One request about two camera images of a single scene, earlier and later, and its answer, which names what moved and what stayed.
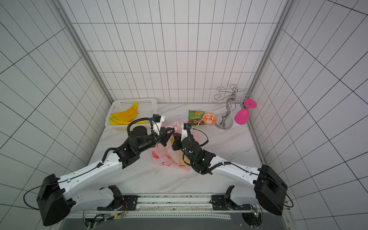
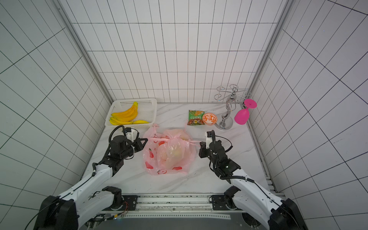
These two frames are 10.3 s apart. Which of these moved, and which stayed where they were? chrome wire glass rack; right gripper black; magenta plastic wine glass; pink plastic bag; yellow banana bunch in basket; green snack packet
Moved: pink plastic bag; right gripper black
Stayed: chrome wire glass rack; magenta plastic wine glass; yellow banana bunch in basket; green snack packet
